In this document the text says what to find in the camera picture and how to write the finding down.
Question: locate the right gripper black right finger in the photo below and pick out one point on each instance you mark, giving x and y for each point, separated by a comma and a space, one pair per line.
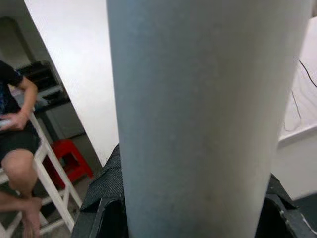
280, 218

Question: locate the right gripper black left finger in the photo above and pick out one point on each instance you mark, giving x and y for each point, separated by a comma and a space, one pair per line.
106, 188

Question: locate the white plastic table leg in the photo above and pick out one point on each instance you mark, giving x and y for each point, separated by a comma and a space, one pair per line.
198, 111

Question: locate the white wooden stool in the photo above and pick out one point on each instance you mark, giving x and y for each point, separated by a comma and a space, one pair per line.
59, 196

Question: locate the red plastic stool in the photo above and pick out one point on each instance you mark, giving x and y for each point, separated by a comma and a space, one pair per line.
71, 148

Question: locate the seated person in black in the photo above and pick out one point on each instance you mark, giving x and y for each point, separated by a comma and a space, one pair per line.
15, 143

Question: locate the dark cluttered shelf unit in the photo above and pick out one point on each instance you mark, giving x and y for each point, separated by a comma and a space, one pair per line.
44, 79

